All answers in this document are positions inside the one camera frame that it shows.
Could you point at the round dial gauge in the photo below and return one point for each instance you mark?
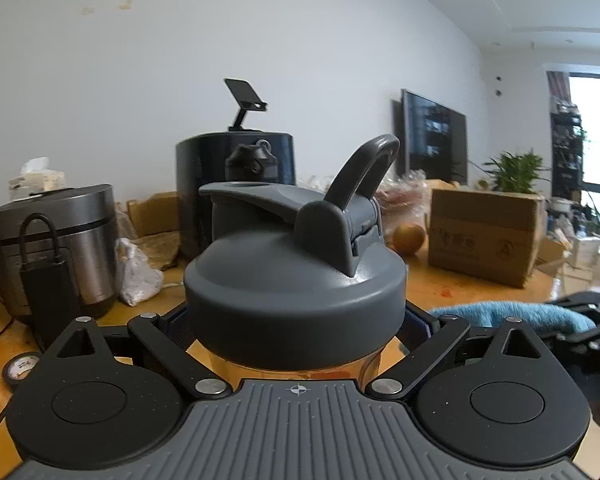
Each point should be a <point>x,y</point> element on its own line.
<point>21,371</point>

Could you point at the black television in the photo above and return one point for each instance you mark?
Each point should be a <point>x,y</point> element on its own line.
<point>432,135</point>

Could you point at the brown cardboard box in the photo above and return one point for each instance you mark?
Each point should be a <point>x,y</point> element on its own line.
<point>480,235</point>

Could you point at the green potted plant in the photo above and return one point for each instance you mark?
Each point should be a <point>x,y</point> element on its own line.
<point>517,172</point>

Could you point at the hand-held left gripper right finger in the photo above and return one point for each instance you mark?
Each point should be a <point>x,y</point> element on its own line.
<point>420,365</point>

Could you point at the grey rice cooker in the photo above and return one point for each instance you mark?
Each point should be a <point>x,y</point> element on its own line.
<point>80,240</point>

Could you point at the brown round fruit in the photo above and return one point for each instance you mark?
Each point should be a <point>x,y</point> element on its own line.
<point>409,239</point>

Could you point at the white tissue pack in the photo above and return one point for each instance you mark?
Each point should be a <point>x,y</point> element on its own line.
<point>35,180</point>

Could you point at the black phone stand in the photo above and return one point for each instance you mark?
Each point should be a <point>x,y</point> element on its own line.
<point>245,97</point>

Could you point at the plastic bag of bread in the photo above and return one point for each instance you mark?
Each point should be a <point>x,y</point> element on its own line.
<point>405,200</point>

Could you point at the black storage shelf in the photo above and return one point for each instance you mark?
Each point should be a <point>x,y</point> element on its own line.
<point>566,155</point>

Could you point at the blue microfibre cloth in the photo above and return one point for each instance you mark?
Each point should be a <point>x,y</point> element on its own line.
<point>510,315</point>

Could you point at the dark blue air fryer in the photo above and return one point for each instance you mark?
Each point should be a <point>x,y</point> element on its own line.
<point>200,185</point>

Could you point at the grey lid shaker bottle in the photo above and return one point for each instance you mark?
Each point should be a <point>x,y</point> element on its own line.
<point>295,285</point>

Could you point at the black frosted water bottle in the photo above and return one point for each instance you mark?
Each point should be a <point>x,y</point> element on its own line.
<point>250,165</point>

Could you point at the clear plastic bag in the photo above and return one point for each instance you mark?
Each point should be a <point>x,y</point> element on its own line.
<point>140,280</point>

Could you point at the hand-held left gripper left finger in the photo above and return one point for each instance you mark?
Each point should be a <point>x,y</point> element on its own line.
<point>180,360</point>

